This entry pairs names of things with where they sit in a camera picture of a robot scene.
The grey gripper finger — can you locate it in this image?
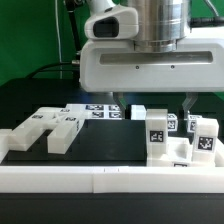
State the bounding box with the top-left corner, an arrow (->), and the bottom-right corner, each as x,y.
182,92 -> 198,119
113,92 -> 127,118

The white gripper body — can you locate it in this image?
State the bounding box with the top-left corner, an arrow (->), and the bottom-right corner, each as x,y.
80,38 -> 224,92

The white chair seat part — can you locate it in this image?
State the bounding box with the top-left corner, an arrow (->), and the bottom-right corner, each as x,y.
146,137 -> 224,167

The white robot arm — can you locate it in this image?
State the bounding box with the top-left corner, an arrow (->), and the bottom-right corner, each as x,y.
80,0 -> 224,114

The white chair back part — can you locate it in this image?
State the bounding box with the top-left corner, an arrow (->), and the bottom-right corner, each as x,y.
8,105 -> 87,154

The white tagged cube far right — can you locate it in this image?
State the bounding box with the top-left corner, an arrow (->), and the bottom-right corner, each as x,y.
187,115 -> 201,133

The white paper tag sheet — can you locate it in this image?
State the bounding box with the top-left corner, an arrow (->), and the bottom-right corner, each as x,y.
63,103 -> 148,121

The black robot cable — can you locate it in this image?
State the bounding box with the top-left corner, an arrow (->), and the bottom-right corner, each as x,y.
25,0 -> 86,79

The white thin cable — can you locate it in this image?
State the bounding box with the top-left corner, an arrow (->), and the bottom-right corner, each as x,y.
54,0 -> 64,80

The white left fence wall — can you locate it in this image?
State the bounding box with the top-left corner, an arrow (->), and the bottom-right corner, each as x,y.
0,129 -> 12,163

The white fence wall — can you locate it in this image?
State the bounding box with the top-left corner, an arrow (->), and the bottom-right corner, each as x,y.
0,166 -> 224,193
0,129 -> 12,163

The white front fence wall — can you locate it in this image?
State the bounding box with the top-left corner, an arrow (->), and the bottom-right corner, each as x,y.
0,166 -> 224,193

